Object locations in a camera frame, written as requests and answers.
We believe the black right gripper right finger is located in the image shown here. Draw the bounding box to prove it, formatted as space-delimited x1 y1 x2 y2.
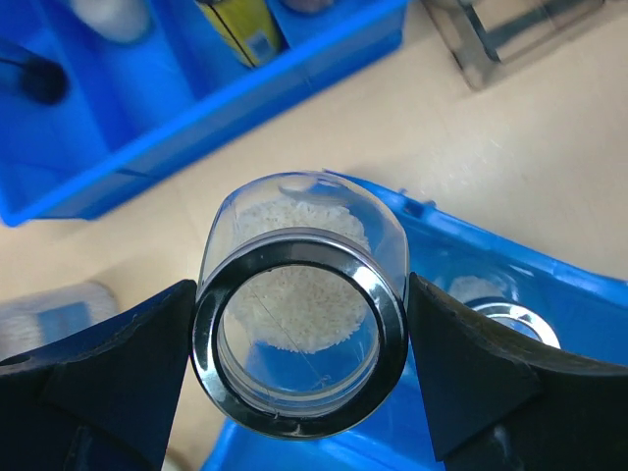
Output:
408 274 627 470

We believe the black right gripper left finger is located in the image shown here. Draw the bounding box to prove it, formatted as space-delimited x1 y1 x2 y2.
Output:
1 280 196 470

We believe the foil lid jar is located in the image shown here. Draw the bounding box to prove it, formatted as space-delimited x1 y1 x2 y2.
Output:
1 282 119 360

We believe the round glass jar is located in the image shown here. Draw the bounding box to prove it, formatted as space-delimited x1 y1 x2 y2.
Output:
190 172 409 440
435 275 561 349

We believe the blue three-compartment bin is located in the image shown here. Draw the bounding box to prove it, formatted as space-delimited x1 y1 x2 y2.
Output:
191 172 627 470

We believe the blue rectangular divided tray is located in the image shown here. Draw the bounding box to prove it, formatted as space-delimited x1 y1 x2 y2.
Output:
1 1 406 227

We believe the gold black spray bottle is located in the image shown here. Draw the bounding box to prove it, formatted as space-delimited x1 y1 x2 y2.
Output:
1 37 70 105

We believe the clear acrylic bottle rack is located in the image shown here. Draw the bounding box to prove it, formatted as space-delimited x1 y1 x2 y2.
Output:
424 0 606 90

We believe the black cap salt grinder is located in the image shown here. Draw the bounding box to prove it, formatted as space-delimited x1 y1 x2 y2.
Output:
68 0 151 43

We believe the yellow label sauce bottle front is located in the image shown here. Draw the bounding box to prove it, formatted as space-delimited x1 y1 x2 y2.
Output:
196 0 284 68

